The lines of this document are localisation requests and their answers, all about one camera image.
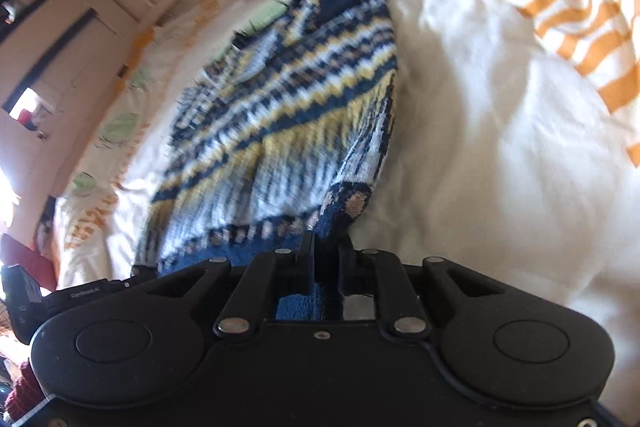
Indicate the red object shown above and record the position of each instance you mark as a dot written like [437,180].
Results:
[24,115]

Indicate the leaf printed duvet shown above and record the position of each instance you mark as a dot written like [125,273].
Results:
[500,132]

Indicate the patterned knit sweater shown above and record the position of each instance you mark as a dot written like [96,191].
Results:
[280,107]

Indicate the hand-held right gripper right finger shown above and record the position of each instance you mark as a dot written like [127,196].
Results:
[346,269]

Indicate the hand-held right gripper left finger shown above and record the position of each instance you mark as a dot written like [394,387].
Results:
[306,262]

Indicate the person's left forearm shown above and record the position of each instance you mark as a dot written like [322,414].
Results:
[25,394]

